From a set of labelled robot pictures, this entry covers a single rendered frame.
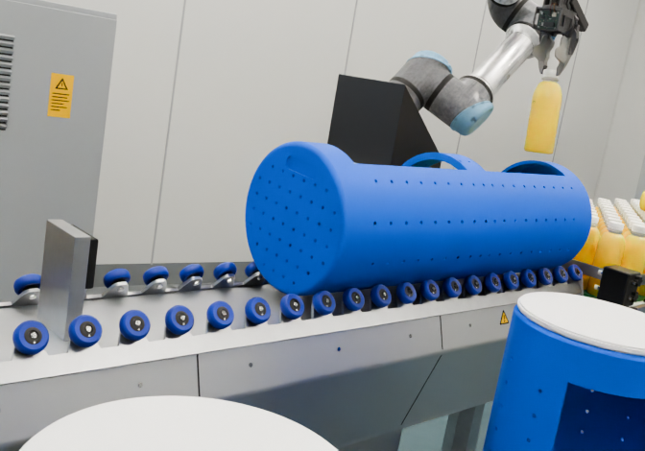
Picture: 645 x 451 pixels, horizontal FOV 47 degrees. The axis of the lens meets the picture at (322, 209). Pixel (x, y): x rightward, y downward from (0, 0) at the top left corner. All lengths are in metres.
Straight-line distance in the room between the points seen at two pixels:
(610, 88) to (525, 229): 5.29
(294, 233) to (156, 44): 2.89
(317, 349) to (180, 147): 3.05
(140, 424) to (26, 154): 2.05
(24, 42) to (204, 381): 1.67
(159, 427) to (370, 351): 0.80
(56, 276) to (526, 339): 0.74
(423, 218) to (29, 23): 1.62
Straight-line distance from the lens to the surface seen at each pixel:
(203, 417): 0.71
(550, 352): 1.23
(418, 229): 1.40
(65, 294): 1.12
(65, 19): 2.67
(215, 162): 4.39
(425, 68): 2.04
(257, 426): 0.71
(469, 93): 2.03
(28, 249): 2.76
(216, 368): 1.20
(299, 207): 1.34
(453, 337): 1.62
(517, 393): 1.29
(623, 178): 6.93
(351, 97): 1.96
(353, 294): 1.38
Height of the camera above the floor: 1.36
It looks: 10 degrees down
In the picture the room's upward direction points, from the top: 9 degrees clockwise
